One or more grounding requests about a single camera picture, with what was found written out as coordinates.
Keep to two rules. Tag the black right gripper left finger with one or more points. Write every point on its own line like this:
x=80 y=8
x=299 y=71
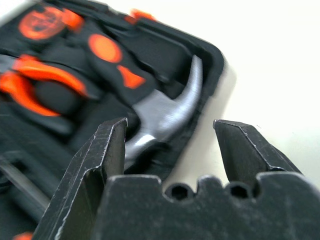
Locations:
x=82 y=180

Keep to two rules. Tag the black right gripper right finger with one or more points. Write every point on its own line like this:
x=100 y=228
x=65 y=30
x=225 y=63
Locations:
x=250 y=155

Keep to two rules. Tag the black plastic tool case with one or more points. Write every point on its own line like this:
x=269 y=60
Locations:
x=212 y=62

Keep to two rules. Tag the grey metal rod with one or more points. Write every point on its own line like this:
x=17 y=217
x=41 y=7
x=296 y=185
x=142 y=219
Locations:
x=22 y=182

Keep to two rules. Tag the silver claw hammer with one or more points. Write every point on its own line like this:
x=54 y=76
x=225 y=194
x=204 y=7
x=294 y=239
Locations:
x=165 y=112

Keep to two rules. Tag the round orange black tape measure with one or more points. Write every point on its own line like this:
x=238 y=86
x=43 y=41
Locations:
x=37 y=23

